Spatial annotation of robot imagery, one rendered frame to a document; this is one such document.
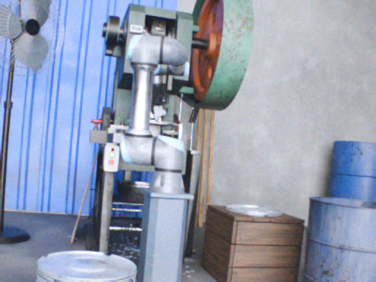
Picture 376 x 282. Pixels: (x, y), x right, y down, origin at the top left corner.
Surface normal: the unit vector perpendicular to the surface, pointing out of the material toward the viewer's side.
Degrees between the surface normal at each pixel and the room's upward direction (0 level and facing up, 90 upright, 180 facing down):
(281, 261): 90
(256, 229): 90
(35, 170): 90
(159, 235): 90
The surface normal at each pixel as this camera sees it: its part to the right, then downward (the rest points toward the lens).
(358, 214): -0.49, 0.04
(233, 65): 0.15, 0.54
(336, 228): -0.72, 0.01
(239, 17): 0.23, -0.11
